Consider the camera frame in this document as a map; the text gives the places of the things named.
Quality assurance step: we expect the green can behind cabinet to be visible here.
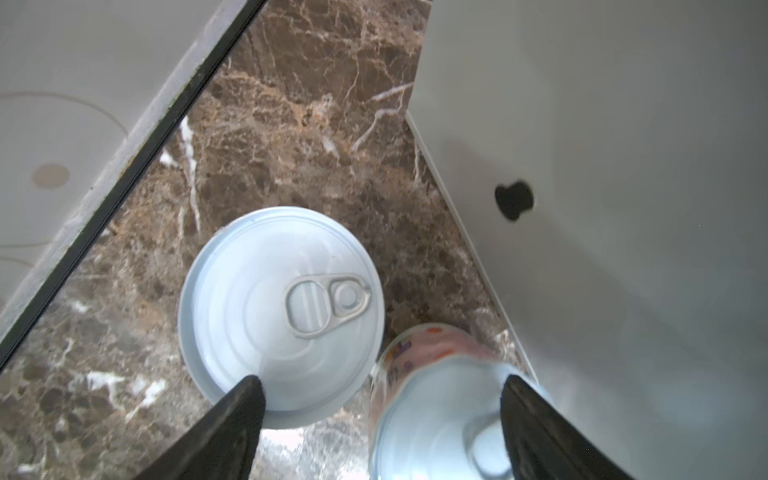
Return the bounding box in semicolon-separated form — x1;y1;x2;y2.
178;206;385;429

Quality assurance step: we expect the grey metal cabinet box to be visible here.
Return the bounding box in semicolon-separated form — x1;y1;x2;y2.
407;1;767;479

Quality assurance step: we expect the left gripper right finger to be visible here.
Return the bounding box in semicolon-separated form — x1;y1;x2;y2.
500;375;631;480

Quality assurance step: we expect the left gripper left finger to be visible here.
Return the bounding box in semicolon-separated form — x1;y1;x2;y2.
137;375;266;479

